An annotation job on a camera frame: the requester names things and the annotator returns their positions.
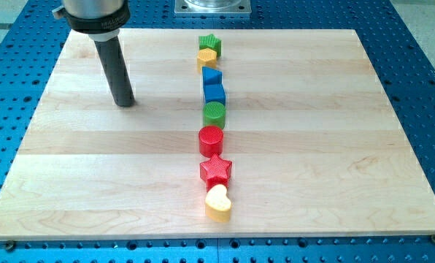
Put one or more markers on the light wooden board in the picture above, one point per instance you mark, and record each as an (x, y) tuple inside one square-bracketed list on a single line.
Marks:
[(316, 147)]

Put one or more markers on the blue perforated metal table plate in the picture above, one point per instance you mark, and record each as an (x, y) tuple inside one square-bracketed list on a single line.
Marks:
[(35, 39)]

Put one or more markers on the yellow heart block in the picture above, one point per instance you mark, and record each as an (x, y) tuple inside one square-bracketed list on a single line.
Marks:
[(217, 204)]

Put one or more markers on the yellow hexagon block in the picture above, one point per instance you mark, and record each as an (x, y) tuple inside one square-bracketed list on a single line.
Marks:
[(206, 57)]

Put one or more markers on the blue cube block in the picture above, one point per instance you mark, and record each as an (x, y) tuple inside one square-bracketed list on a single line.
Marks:
[(214, 93)]

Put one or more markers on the blue triangle block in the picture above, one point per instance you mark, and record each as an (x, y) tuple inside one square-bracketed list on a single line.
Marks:
[(211, 76)]

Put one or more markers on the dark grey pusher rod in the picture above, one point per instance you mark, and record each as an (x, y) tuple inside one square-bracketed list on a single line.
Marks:
[(114, 66)]

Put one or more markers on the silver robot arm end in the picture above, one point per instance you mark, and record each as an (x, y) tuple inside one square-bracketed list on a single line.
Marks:
[(101, 20)]

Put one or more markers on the green cylinder block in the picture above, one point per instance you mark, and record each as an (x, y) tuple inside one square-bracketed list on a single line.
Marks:
[(214, 113)]

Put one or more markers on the green star block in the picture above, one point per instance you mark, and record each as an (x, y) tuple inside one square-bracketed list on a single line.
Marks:
[(212, 42)]

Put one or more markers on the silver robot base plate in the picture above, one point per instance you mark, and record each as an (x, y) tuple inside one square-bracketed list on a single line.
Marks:
[(188, 8)]

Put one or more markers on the red cylinder block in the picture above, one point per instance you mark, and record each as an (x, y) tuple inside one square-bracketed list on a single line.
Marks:
[(211, 140)]

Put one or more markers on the red star block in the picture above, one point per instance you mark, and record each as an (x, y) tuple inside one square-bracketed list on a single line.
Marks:
[(215, 171)]

